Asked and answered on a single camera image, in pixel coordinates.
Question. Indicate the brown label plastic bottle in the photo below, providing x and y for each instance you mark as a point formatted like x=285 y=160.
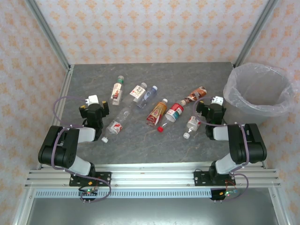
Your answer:
x=197 y=93

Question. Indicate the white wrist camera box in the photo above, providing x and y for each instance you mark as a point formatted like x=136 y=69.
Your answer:
x=218 y=100
x=92 y=99

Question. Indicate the white trash bin with liner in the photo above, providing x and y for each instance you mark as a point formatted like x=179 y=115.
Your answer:
x=287 y=98

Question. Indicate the orange label plastic bottle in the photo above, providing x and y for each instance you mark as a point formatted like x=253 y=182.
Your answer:
x=157 y=113

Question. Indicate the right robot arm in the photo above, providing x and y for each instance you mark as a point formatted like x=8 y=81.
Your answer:
x=248 y=150

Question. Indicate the white label grey cap bottle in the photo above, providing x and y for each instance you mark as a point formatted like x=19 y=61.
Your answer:
x=137 y=92

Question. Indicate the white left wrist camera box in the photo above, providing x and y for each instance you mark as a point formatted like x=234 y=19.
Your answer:
x=92 y=99

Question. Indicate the large clear plastic bottle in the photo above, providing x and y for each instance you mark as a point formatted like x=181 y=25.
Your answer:
x=116 y=126

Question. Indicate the small white cap bottle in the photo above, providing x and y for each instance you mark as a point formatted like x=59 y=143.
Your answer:
x=192 y=124

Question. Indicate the green cap plastic bottle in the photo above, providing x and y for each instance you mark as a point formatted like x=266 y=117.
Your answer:
x=116 y=92

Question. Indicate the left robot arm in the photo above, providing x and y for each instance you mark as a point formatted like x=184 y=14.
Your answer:
x=58 y=150

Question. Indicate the grey plastic bin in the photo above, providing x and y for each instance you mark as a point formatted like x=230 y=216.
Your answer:
x=246 y=117

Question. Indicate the blue cap plastic bottle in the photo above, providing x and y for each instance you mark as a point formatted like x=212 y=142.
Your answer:
x=147 y=96

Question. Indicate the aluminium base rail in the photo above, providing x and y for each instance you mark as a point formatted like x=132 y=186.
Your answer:
x=152 y=175

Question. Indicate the small controller board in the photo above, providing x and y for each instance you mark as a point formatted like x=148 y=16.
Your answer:
x=89 y=192
x=226 y=193

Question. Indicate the grey metal panel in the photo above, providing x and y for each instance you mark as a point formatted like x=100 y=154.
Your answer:
x=152 y=211

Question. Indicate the aluminium frame post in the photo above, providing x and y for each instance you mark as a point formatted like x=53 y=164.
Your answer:
x=255 y=32
x=49 y=35

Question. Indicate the red cap red label bottle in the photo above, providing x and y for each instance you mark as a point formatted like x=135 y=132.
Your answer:
x=173 y=113

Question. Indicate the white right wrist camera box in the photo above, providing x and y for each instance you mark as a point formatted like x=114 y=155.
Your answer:
x=218 y=100

